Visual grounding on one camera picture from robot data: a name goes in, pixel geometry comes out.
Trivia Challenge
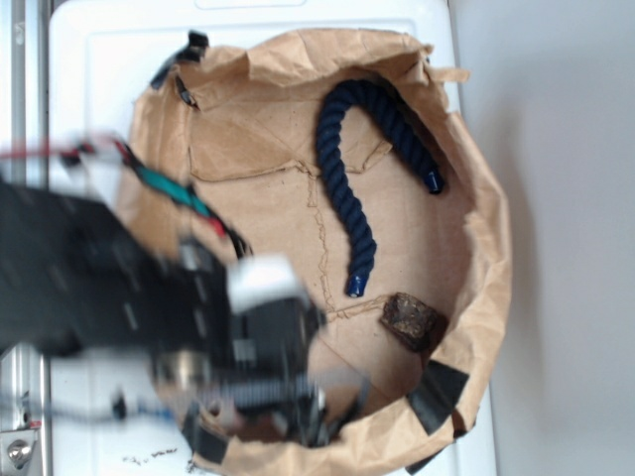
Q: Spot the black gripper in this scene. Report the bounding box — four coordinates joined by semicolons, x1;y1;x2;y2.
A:
153;298;369;446

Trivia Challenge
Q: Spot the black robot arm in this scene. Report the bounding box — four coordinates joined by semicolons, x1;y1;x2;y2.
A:
1;183;369;447

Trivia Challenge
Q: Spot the brown rough block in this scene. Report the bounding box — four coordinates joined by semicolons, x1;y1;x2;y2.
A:
380;293;447;353

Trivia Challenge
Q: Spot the brown paper bag tray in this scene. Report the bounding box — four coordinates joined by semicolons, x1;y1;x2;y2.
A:
130;29;512;475

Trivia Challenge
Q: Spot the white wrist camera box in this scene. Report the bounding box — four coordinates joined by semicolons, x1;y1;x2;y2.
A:
226;254;310;314

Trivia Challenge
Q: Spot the coloured cable bundle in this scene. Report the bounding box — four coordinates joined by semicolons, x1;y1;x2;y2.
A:
0;130;254;259

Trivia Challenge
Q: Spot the dark blue twisted rope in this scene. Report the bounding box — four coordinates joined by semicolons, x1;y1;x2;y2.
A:
315;78;446;298

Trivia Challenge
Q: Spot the aluminium frame rail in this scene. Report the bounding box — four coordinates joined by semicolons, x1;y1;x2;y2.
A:
1;1;53;475

